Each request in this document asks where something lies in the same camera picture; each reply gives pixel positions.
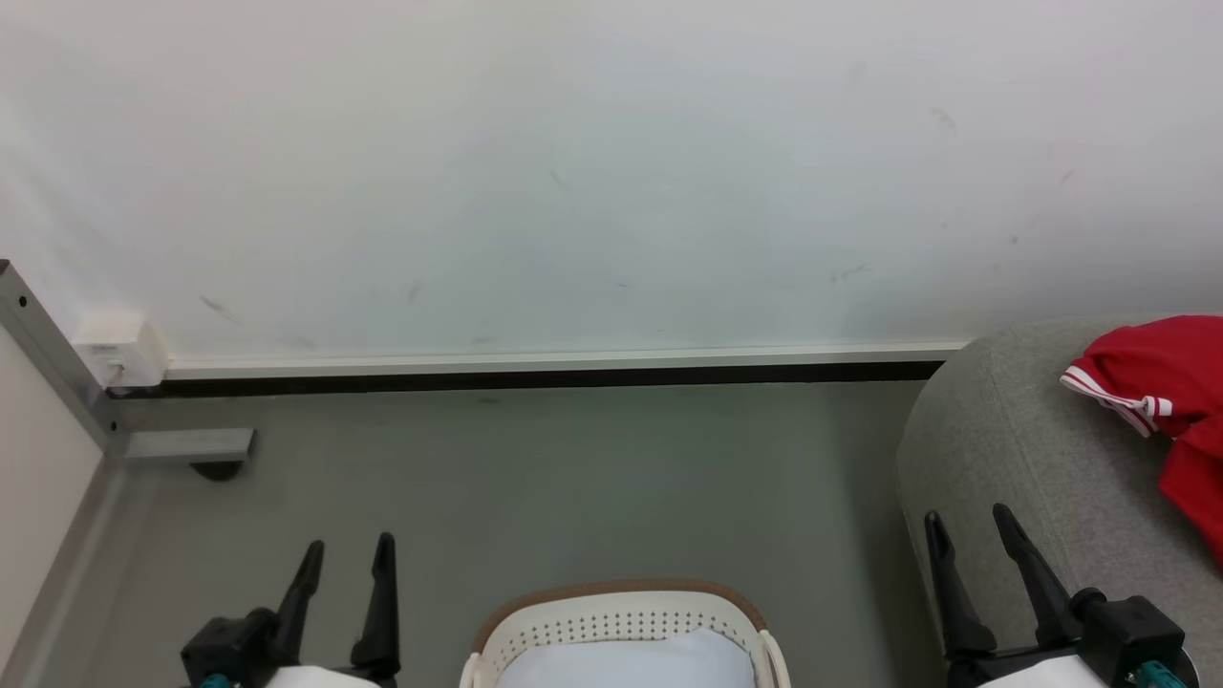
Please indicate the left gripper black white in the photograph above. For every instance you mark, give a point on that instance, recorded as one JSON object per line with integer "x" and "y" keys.
{"x": 325, "y": 678}

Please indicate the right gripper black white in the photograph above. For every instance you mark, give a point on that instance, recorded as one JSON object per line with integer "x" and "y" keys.
{"x": 1022, "y": 672}

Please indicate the red garment white stripes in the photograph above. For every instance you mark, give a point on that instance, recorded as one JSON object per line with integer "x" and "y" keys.
{"x": 1161, "y": 368}

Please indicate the white laundry basket brown rim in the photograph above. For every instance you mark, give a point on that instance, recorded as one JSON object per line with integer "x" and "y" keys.
{"x": 621, "y": 612}

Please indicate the grey fabric sofa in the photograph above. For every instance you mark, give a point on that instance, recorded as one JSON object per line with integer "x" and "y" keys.
{"x": 1013, "y": 449}

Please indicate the white partition panel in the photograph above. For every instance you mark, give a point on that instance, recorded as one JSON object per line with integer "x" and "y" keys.
{"x": 38, "y": 478}

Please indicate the white baseboard black strip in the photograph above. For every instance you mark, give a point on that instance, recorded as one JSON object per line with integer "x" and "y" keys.
{"x": 573, "y": 363}

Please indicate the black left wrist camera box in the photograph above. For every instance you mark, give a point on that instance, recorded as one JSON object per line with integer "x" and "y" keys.
{"x": 225, "y": 645}

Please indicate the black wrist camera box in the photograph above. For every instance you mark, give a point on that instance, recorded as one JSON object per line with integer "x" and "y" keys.
{"x": 1132, "y": 633}
{"x": 225, "y": 645}

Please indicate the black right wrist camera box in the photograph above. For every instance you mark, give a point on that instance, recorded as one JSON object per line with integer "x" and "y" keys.
{"x": 1132, "y": 633}

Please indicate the black frame caster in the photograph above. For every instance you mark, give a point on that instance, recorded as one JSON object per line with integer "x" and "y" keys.
{"x": 218, "y": 470}

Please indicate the white wall socket box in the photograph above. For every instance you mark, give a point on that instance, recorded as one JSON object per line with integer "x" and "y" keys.
{"x": 119, "y": 349}

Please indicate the grey metal frame leg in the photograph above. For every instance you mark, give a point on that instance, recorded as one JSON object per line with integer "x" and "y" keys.
{"x": 57, "y": 361}

